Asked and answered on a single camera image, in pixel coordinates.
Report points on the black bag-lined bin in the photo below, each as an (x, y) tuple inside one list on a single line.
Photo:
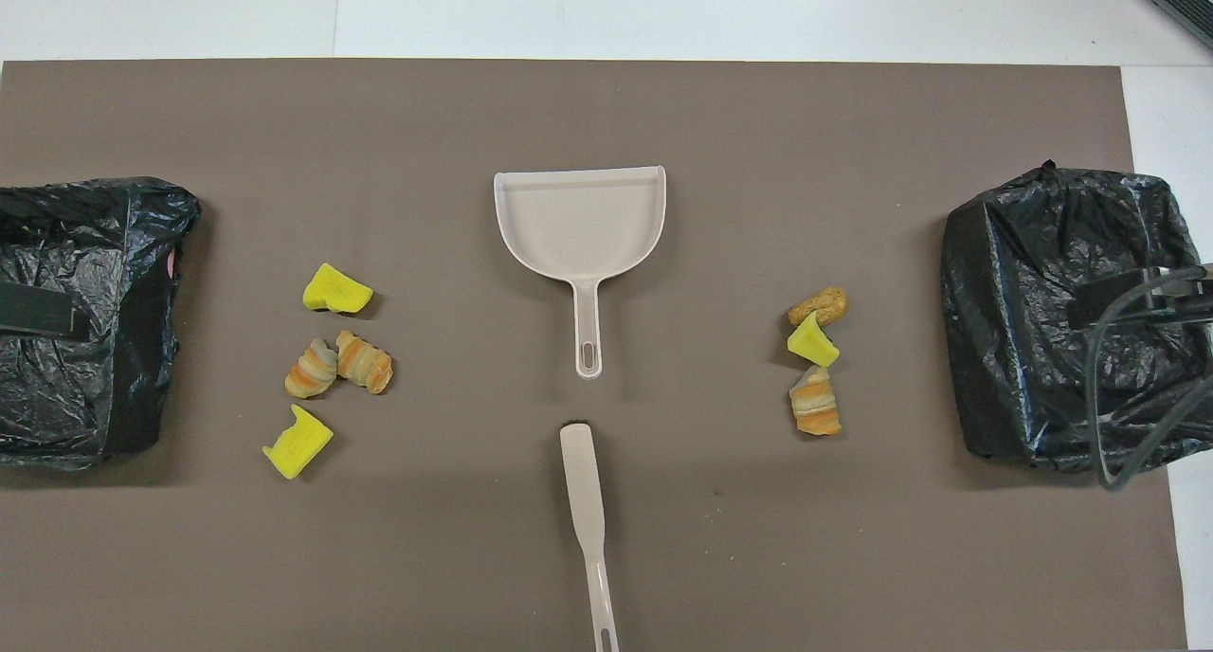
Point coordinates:
[(114, 254), (1023, 301)]

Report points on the small yellow sponge wedge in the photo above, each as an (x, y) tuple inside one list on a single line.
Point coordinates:
[(810, 344)]

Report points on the brown bread nugget toy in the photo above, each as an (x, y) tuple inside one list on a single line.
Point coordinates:
[(823, 305)]

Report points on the brown table mat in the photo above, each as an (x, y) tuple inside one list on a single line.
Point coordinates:
[(606, 112)]

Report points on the yellow sponge piece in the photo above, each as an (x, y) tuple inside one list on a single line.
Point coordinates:
[(332, 287), (298, 443)]

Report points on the beige hand brush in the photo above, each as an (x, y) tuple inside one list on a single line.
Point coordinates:
[(581, 481)]

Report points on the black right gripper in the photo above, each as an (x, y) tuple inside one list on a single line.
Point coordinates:
[(1185, 309)]

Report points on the beige plastic dustpan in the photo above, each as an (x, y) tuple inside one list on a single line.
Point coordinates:
[(578, 226)]

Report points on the striped orange croissant toy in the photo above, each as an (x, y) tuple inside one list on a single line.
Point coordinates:
[(817, 404), (311, 370), (367, 363)]

